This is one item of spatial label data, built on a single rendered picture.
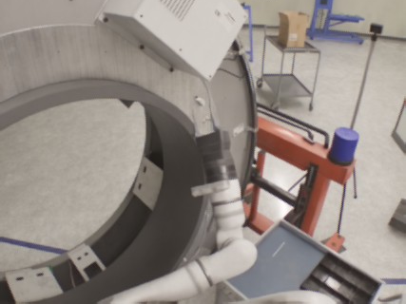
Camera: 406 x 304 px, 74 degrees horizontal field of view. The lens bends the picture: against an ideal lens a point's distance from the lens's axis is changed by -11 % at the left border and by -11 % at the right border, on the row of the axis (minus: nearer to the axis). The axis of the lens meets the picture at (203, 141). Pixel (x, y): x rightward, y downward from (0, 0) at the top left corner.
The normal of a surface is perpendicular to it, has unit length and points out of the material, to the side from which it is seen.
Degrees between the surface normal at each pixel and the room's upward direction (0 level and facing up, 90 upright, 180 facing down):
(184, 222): 61
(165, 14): 90
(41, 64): 90
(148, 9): 90
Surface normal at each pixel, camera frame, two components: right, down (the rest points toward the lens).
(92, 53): 0.69, 0.39
